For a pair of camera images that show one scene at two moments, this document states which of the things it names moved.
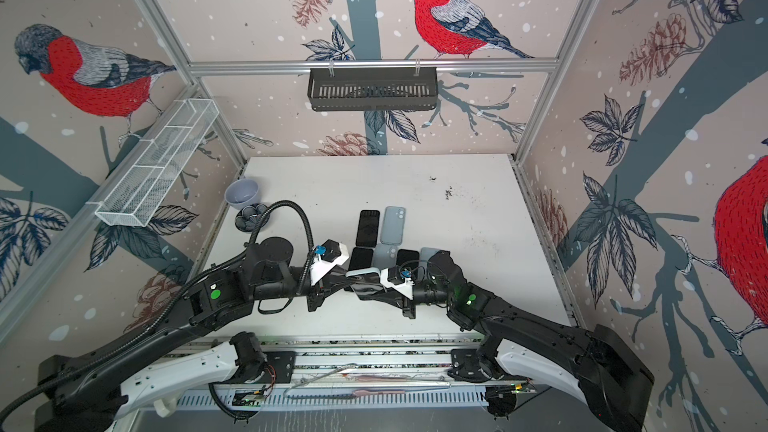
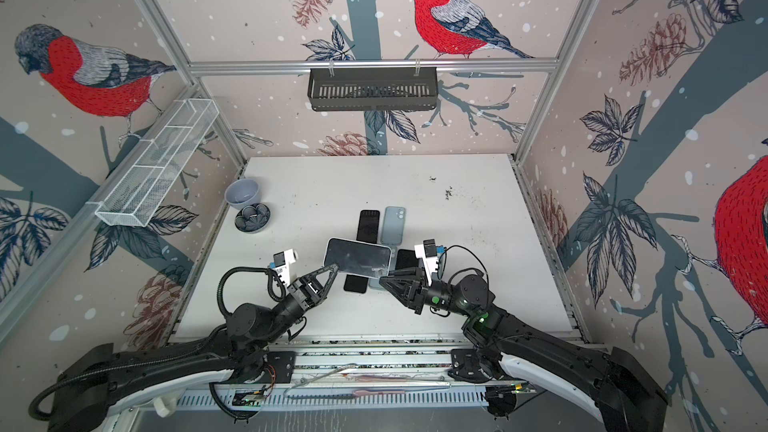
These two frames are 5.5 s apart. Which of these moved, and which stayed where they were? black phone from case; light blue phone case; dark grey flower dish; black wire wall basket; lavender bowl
Moved: light blue phone case; black phone from case
Stayed: black wire wall basket; lavender bowl; dark grey flower dish
